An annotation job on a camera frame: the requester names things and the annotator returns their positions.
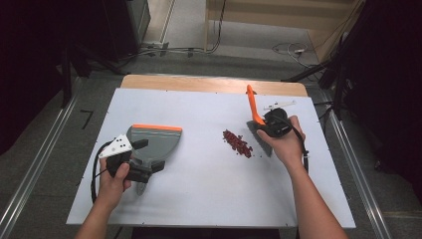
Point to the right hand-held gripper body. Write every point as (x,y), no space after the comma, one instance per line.
(278,124)

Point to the dark cabinet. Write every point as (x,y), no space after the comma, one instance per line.
(127,26)

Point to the pile of red beans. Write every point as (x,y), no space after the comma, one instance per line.
(237,143)

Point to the light wooden furniture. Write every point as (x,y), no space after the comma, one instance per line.
(265,16)

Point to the white table board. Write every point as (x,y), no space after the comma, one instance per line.
(199,202)

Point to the metal floor rail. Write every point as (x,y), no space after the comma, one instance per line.
(361,186)
(40,156)

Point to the dark curtain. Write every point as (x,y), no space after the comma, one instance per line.
(391,83)
(30,66)

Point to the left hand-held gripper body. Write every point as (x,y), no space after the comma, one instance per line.
(117,147)

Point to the black metal stand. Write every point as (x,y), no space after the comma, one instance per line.
(66,83)
(339,93)

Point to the wooden table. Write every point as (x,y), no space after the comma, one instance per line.
(199,84)

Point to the person's right hand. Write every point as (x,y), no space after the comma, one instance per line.
(288,149)

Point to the grey power strip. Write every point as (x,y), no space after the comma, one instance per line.
(156,45)

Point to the person's left hand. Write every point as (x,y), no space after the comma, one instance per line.
(111,192)

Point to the grey dustpan with orange lip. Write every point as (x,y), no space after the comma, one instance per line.
(162,139)

